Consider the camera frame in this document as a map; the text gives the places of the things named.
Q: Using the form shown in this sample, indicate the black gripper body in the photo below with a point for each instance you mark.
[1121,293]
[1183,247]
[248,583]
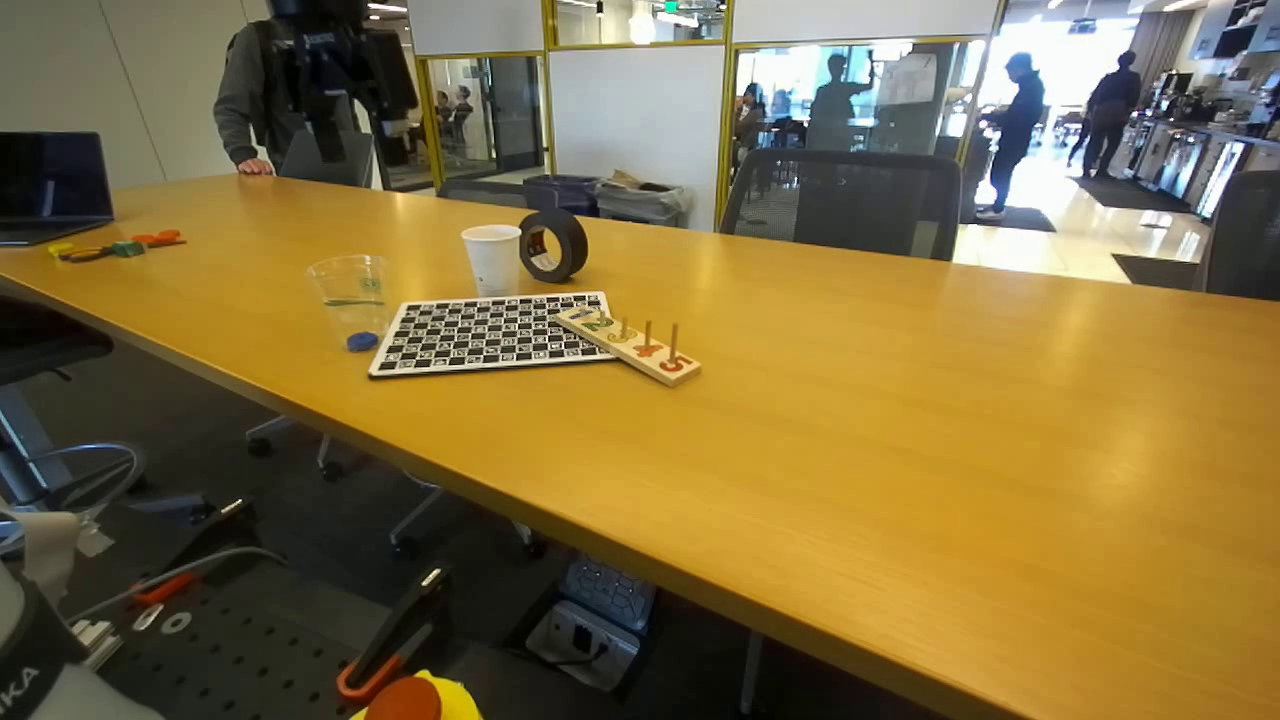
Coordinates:
[358,72]

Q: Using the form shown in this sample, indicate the blue disc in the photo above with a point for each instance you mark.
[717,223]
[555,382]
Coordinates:
[362,342]

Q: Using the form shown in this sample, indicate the white object beside robot base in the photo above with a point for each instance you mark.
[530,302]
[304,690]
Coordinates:
[45,543]

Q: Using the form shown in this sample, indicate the transparent plastic cup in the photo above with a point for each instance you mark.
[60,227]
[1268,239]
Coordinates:
[348,302]

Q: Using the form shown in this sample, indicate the white paper cup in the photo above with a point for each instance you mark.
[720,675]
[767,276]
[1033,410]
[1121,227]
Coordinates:
[489,260]

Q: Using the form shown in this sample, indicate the man in grey jacket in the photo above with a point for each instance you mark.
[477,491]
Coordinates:
[254,103]

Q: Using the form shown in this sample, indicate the black tape roll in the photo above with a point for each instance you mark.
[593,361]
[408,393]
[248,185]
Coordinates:
[579,243]

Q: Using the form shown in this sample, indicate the checkered marker board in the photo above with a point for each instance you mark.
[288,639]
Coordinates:
[443,349]

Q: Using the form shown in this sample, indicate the small orange green tool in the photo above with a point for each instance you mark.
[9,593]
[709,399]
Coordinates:
[125,247]

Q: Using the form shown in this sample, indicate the black laptop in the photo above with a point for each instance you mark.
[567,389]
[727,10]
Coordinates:
[53,183]

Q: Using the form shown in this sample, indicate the wooden number peg board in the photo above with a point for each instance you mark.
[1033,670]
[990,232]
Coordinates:
[653,357]

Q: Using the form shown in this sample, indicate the chair base with casters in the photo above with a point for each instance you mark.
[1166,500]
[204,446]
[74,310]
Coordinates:
[417,519]

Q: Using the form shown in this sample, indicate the person behind glass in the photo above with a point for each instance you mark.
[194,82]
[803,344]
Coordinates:
[837,93]

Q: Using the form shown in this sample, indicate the blue grey chair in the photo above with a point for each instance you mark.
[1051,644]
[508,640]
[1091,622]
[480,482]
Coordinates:
[43,464]

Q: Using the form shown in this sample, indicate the black orange hand clamp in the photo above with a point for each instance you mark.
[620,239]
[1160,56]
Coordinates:
[403,634]

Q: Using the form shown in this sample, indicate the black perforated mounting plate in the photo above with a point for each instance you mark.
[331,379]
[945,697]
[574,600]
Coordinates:
[241,660]

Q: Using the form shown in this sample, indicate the grey floor power box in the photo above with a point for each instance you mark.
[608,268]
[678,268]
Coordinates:
[586,640]

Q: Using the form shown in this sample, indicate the yellow red emergency stop button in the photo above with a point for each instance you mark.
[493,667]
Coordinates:
[425,701]

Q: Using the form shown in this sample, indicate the person in black top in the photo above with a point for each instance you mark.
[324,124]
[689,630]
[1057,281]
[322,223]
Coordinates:
[1111,115]

